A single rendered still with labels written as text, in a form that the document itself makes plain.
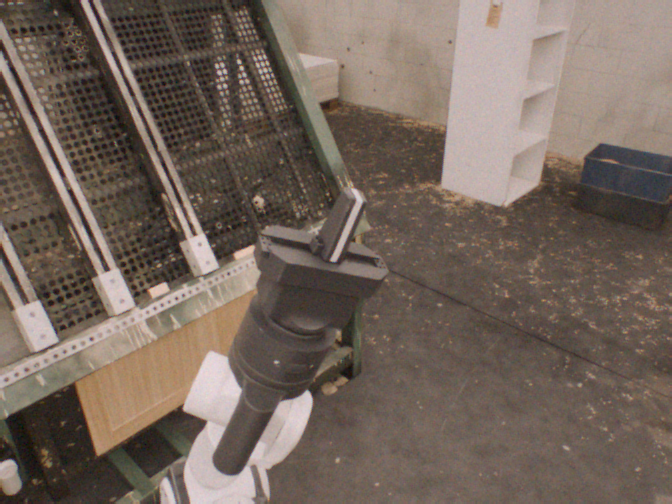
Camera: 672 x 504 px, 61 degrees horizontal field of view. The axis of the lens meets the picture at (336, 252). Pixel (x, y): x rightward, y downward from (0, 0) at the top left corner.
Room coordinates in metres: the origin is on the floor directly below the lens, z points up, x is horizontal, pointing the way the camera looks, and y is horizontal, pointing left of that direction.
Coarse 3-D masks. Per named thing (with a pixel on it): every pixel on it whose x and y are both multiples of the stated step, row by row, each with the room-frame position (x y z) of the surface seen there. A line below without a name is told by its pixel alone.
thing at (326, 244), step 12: (348, 192) 0.43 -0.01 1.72; (336, 204) 0.44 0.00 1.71; (348, 204) 0.42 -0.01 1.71; (336, 216) 0.43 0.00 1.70; (348, 216) 0.42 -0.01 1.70; (324, 228) 0.44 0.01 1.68; (336, 228) 0.42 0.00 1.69; (312, 240) 0.43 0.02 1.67; (324, 240) 0.43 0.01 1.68; (336, 240) 0.42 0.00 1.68; (312, 252) 0.42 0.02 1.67; (324, 252) 0.42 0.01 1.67; (336, 252) 0.42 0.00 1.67
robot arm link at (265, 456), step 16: (304, 400) 0.43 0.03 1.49; (288, 416) 0.41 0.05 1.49; (304, 416) 0.41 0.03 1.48; (208, 432) 0.45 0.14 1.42; (288, 432) 0.40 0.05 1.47; (208, 448) 0.45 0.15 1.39; (256, 448) 0.43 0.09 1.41; (272, 448) 0.40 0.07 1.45; (288, 448) 0.40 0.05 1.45; (256, 464) 0.43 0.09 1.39; (272, 464) 0.42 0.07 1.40
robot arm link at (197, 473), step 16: (192, 448) 0.50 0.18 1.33; (176, 464) 0.50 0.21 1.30; (192, 464) 0.48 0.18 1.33; (208, 464) 0.46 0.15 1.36; (176, 480) 0.49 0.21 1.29; (192, 480) 0.49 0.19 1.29; (208, 480) 0.47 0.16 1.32; (224, 480) 0.46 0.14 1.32; (240, 480) 0.50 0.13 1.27; (192, 496) 0.47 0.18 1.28; (208, 496) 0.47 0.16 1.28
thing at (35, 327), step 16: (0, 224) 1.35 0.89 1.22; (0, 240) 1.32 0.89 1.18; (0, 256) 1.32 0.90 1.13; (16, 256) 1.32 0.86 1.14; (0, 272) 1.27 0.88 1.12; (16, 272) 1.29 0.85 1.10; (0, 288) 1.28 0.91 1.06; (16, 288) 1.29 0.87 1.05; (16, 304) 1.24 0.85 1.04; (32, 304) 1.25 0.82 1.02; (16, 320) 1.24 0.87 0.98; (32, 320) 1.23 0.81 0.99; (48, 320) 1.25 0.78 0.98; (32, 336) 1.20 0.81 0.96; (48, 336) 1.22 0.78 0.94
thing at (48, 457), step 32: (224, 192) 2.67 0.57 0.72; (224, 224) 2.40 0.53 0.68; (224, 256) 1.88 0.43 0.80; (32, 288) 1.81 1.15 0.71; (64, 288) 1.85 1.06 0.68; (352, 320) 2.16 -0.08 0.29; (352, 352) 2.07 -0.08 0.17; (320, 384) 1.92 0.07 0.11; (32, 416) 1.27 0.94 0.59; (64, 416) 1.38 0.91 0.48; (32, 448) 1.27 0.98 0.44; (64, 448) 1.36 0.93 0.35; (32, 480) 1.27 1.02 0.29; (64, 480) 1.29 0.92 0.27; (160, 480) 1.36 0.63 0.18
